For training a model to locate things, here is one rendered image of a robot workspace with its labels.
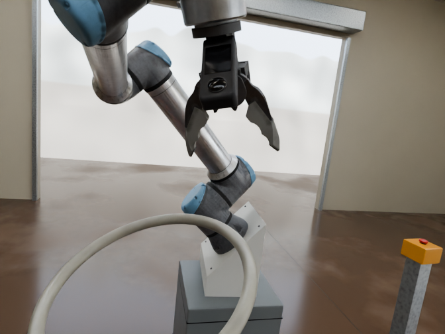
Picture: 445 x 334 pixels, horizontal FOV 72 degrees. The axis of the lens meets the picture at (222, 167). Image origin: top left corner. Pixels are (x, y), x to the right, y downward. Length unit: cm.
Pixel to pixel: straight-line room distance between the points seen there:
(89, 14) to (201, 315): 110
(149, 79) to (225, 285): 86
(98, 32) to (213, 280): 106
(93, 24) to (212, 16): 17
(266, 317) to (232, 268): 24
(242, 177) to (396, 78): 566
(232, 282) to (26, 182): 453
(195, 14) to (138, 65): 62
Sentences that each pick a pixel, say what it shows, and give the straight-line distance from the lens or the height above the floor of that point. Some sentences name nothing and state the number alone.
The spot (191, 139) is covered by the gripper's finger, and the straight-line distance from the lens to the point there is 51.
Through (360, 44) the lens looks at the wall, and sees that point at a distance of 630.
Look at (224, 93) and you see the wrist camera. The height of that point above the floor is 162.
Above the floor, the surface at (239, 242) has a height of 130.
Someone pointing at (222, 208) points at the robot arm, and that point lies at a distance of 130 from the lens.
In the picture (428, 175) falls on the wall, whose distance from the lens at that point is 755.
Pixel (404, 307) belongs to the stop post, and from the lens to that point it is 191.
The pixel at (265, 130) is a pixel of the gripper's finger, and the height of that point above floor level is 158.
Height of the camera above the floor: 160
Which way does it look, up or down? 10 degrees down
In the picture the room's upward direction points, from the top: 6 degrees clockwise
